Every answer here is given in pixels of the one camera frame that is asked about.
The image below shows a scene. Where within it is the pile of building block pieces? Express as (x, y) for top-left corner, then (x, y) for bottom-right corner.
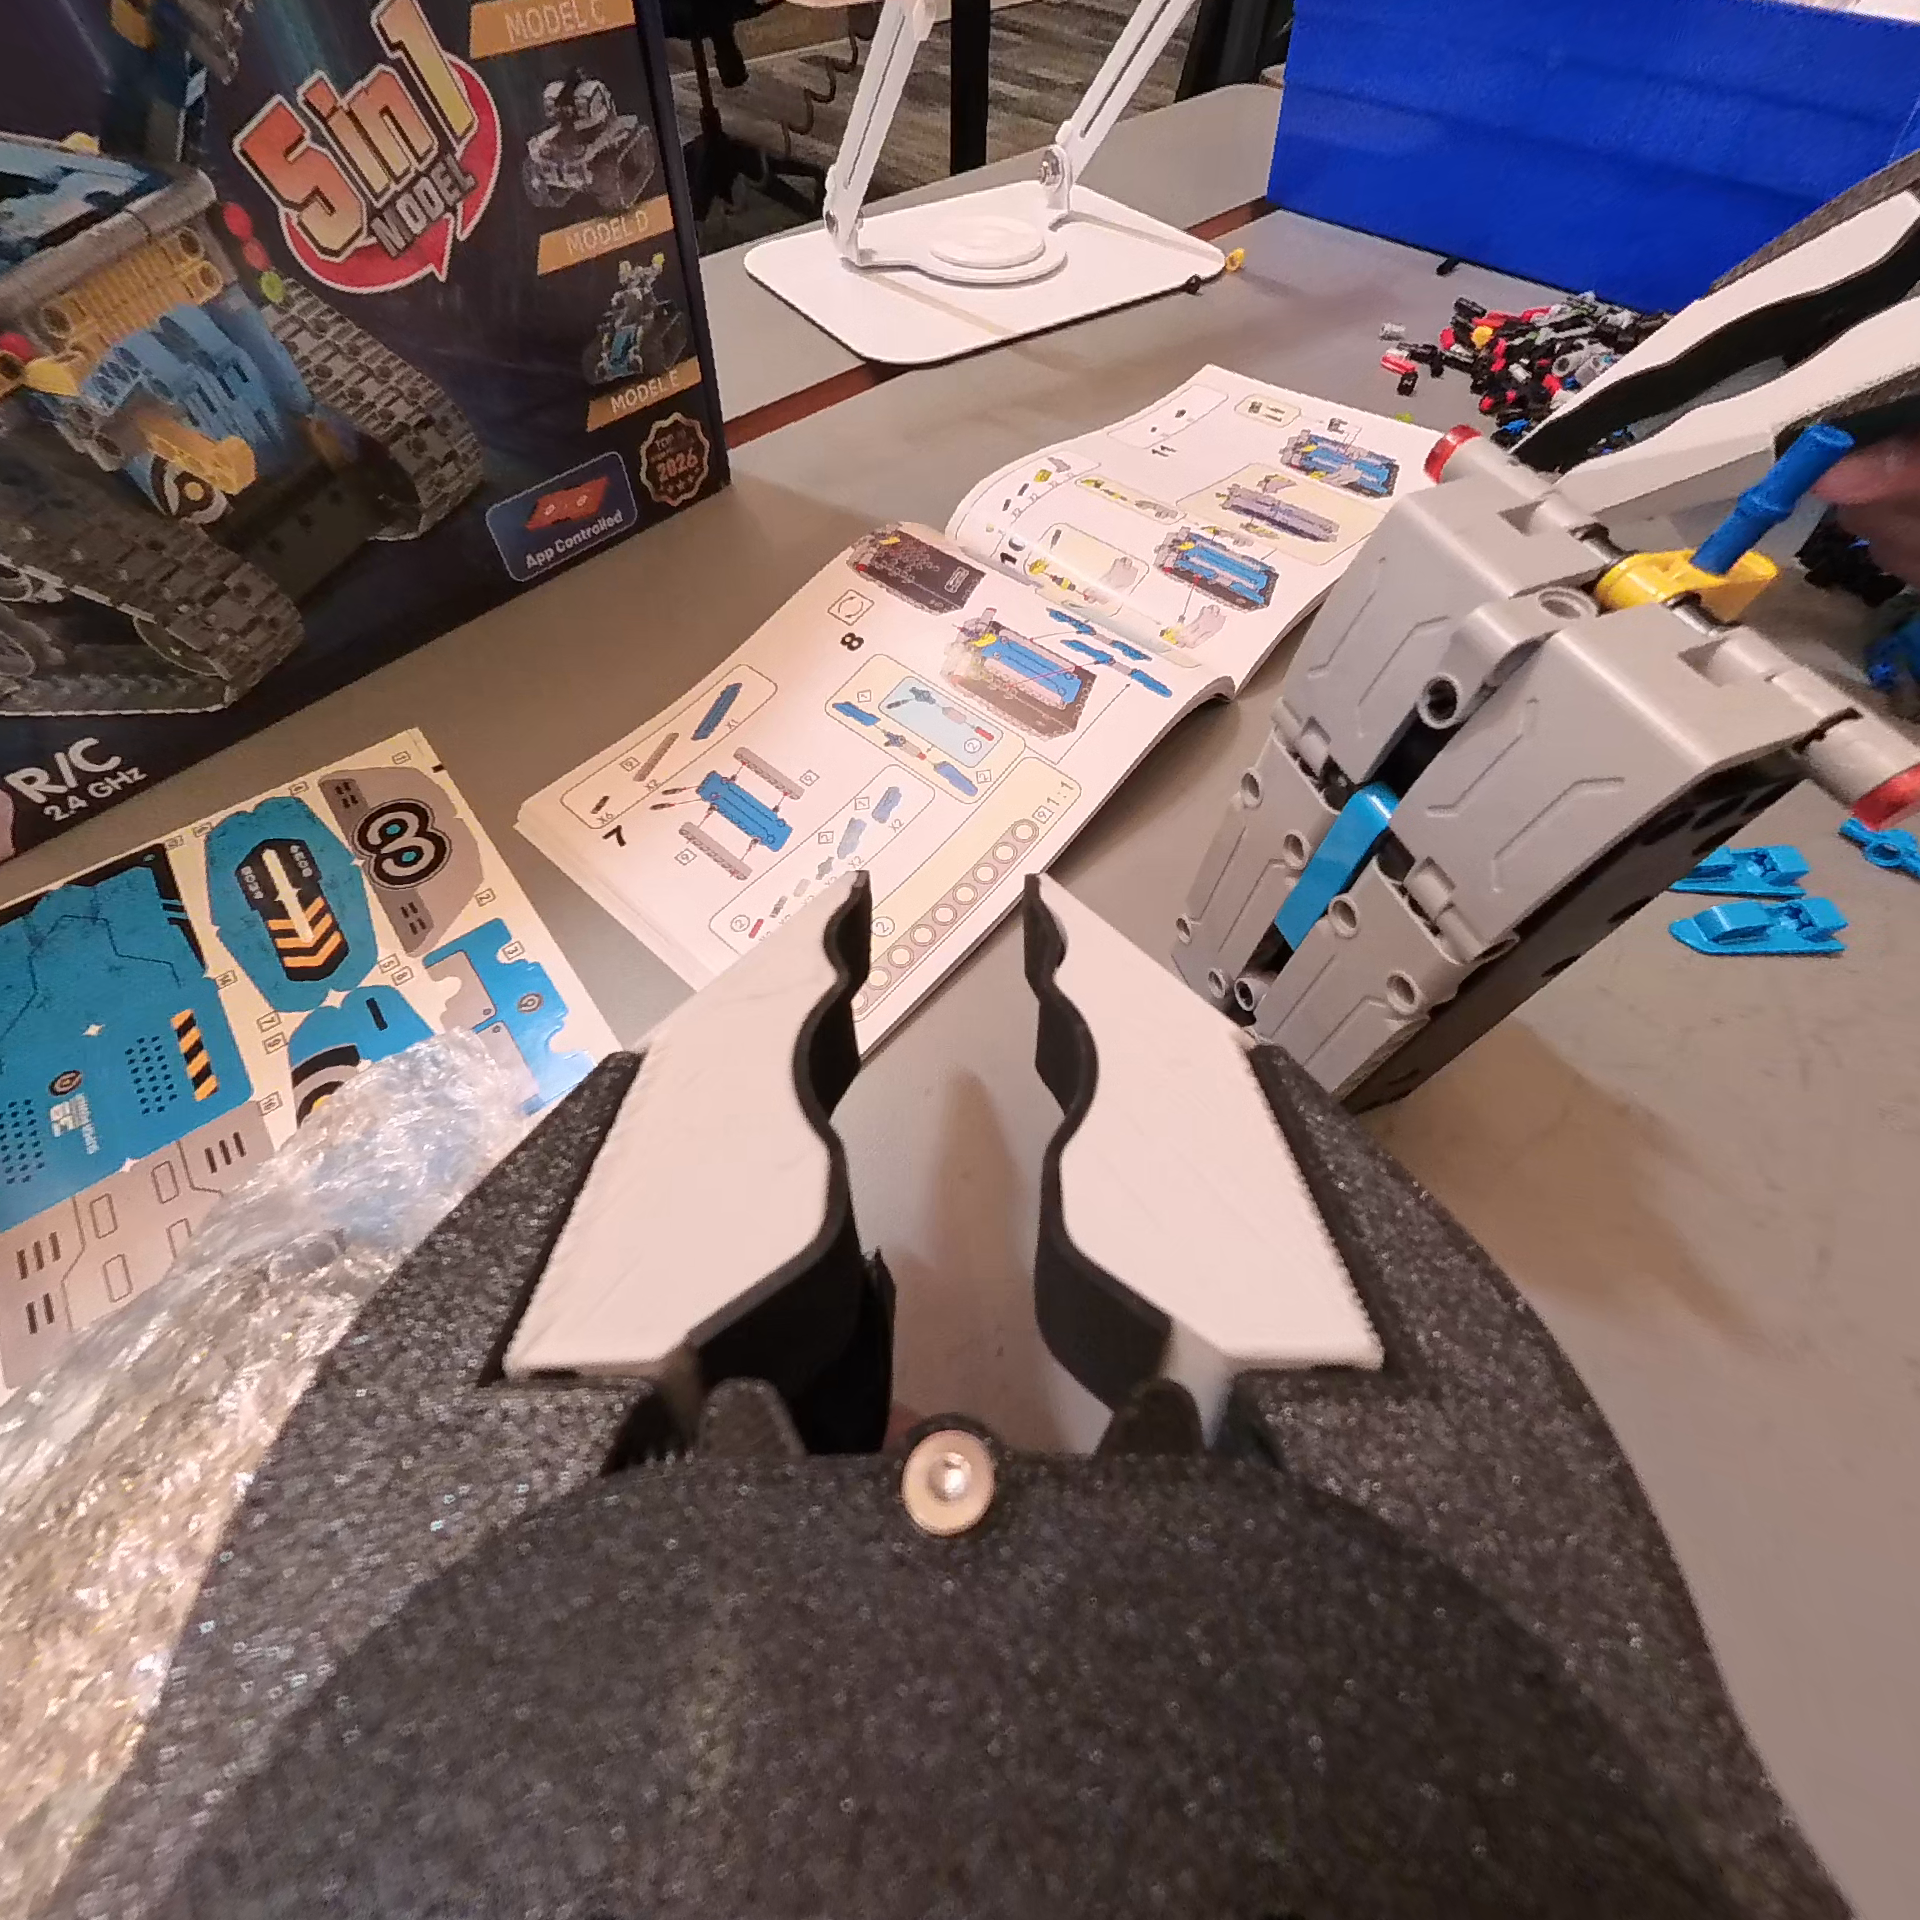
(1377, 290), (1920, 691)

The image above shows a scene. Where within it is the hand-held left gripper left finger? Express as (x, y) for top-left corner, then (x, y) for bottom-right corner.
(503, 871), (897, 1447)

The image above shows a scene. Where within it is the blue plastic bin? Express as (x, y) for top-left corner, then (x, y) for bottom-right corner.
(1267, 0), (1920, 308)

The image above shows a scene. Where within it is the blue axle piece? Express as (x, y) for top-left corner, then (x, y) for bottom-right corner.
(1696, 424), (1854, 571)

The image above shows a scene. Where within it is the white folding stand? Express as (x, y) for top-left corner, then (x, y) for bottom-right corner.
(739, 0), (1230, 364)

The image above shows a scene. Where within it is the dark blue toy kit box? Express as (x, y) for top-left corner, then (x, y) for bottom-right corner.
(0, 0), (731, 861)

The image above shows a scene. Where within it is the blue grey sticker sheet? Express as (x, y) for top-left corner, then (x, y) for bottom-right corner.
(0, 727), (625, 1390)

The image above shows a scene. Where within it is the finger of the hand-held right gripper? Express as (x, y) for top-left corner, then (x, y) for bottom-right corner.
(1509, 194), (1920, 454)
(1552, 294), (1920, 518)

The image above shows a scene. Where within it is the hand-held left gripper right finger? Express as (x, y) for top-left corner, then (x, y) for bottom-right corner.
(1021, 873), (1385, 1454)

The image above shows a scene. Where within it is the clear plastic bag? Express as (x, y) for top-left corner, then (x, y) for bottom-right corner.
(0, 1025), (600, 1920)

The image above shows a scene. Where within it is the grey blue block model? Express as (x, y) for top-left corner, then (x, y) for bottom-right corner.
(1176, 424), (1920, 1113)

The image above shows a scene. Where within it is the open instruction booklet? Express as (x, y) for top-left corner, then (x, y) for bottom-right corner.
(513, 364), (1447, 1053)

